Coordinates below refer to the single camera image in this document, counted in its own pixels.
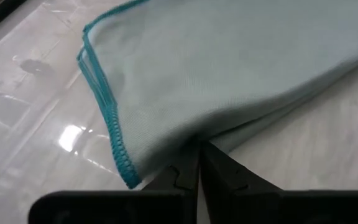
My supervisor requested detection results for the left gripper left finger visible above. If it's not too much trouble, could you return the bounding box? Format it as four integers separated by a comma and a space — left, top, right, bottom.
140, 139, 201, 224

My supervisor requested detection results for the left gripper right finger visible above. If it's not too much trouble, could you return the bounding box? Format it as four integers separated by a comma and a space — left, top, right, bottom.
200, 140, 283, 224

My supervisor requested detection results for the light blue microfiber towel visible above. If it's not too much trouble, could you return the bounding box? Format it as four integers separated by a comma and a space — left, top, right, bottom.
75, 0, 358, 190

